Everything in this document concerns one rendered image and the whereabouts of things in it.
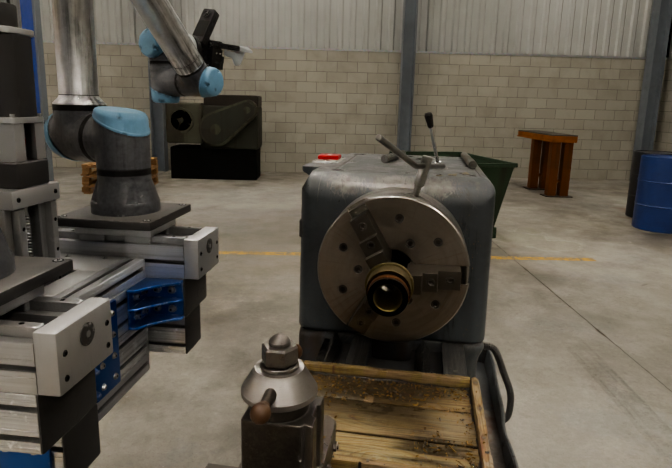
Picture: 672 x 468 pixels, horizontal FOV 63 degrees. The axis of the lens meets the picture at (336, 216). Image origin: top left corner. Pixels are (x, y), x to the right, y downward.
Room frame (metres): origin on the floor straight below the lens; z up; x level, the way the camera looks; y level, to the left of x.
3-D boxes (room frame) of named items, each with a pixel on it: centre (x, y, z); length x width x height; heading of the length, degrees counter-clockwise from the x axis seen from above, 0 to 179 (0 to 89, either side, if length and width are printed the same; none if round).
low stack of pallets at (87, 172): (8.57, 3.40, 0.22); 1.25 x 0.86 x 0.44; 4
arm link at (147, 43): (1.53, 0.48, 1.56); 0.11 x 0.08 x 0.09; 152
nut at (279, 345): (0.52, 0.05, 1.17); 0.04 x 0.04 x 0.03
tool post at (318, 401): (0.52, 0.05, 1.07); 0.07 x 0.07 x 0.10; 81
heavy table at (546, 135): (9.53, -3.59, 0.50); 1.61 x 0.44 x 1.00; 1
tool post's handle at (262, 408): (0.47, 0.06, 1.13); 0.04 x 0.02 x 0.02; 171
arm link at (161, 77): (1.52, 0.46, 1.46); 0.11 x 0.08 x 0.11; 62
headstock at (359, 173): (1.53, -0.17, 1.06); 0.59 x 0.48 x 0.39; 171
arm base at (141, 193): (1.24, 0.48, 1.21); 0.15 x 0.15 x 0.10
